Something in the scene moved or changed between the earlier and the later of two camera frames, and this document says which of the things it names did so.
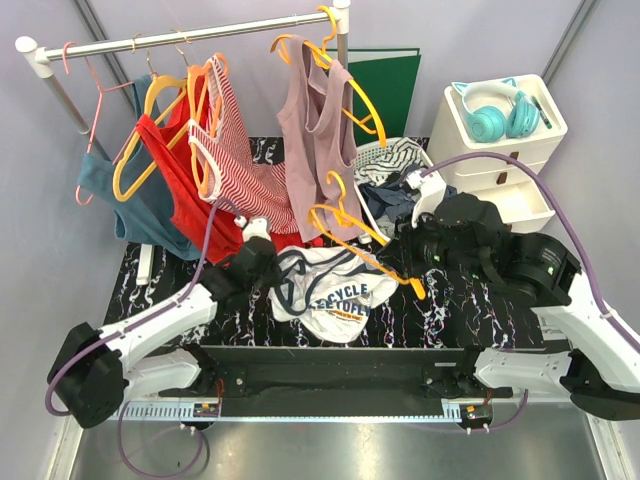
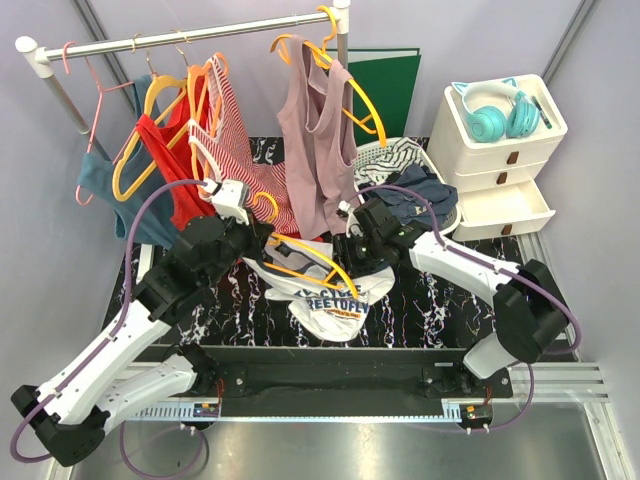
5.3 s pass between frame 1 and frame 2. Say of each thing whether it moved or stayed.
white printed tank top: stayed
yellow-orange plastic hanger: moved
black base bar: stayed
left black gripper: moved
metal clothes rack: stayed
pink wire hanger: stayed
